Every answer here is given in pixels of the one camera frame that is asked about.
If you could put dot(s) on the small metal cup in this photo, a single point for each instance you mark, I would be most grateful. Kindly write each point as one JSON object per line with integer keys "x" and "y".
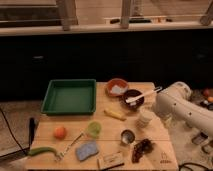
{"x": 127, "y": 137}

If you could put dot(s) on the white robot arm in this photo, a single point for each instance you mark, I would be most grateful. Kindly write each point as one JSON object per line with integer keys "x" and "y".
{"x": 175, "y": 100}

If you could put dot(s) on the green plastic tray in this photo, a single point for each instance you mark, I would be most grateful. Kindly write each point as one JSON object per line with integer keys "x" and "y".
{"x": 70, "y": 97}

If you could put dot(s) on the orange bowl with white contents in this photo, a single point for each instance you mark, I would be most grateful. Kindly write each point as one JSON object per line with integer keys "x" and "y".
{"x": 116, "y": 87}

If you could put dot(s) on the dark brown bowl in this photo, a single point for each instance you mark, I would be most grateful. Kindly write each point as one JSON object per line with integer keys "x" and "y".
{"x": 132, "y": 93}

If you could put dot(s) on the green measuring cup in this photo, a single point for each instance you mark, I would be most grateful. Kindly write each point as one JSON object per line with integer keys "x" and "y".
{"x": 92, "y": 130}

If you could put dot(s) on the wooden cutting board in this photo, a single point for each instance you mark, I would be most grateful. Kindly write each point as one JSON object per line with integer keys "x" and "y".
{"x": 108, "y": 142}

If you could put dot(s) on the white paper cup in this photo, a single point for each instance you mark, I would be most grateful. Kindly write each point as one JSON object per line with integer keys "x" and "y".
{"x": 145, "y": 116}

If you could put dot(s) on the blue sponge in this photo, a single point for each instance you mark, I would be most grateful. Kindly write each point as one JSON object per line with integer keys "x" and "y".
{"x": 86, "y": 150}

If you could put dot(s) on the orange fruit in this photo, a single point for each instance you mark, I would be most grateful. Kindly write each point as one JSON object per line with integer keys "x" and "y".
{"x": 60, "y": 132}

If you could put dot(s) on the black handled tool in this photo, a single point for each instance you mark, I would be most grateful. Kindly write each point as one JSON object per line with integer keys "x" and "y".
{"x": 31, "y": 130}

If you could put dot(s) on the green handled peeler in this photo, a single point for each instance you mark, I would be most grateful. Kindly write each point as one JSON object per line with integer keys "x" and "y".
{"x": 40, "y": 150}

